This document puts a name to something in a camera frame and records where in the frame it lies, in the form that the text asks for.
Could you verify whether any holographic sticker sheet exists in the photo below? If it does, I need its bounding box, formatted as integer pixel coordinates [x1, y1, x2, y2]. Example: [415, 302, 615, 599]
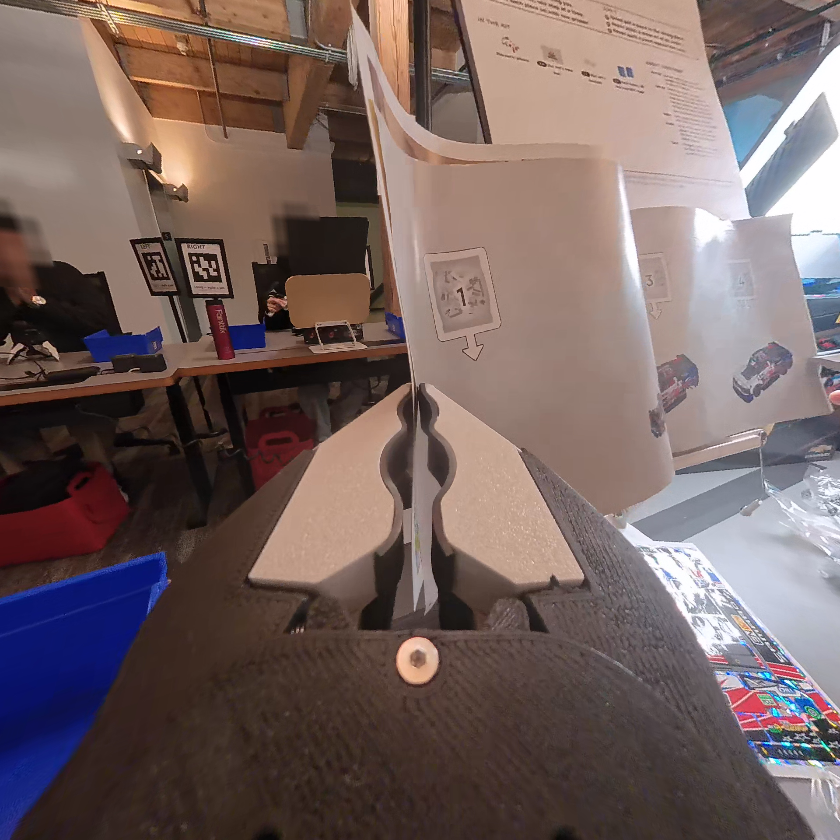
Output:
[637, 541, 840, 782]

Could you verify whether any black lego set box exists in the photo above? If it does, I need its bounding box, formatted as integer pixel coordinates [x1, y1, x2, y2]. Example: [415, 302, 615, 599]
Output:
[764, 420, 840, 468]

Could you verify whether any red felt bag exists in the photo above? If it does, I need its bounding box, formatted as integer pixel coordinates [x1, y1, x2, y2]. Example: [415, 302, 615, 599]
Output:
[245, 406, 317, 490]
[0, 462, 131, 568]

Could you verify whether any crumpled clear plastic bag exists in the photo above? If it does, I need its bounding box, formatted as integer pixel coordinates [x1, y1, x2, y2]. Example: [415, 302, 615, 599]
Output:
[761, 453, 840, 578]

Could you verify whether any lego instruction booklet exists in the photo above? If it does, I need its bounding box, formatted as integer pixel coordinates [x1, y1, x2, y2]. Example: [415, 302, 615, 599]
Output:
[351, 7, 834, 614]

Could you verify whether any bright light panel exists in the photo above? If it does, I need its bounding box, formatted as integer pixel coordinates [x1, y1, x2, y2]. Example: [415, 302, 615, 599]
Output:
[742, 62, 840, 227]

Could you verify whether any black framed marker sign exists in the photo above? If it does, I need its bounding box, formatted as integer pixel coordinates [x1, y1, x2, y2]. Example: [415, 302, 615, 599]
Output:
[130, 236, 179, 298]
[176, 238, 235, 300]

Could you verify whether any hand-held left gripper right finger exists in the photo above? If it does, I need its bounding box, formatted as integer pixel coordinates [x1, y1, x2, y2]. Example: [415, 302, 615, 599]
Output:
[417, 383, 586, 618]

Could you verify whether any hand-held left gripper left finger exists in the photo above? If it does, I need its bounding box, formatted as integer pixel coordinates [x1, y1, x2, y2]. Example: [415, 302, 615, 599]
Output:
[247, 383, 421, 618]

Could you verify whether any red water bottle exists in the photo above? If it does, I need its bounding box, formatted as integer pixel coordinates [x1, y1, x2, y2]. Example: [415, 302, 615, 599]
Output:
[205, 298, 236, 361]

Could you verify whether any grey office desk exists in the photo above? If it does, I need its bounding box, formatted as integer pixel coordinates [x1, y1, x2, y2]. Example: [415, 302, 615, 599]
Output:
[167, 325, 413, 526]
[0, 348, 191, 526]

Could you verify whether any white task instruction poster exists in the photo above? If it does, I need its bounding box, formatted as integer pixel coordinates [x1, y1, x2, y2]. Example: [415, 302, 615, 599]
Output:
[453, 0, 749, 221]

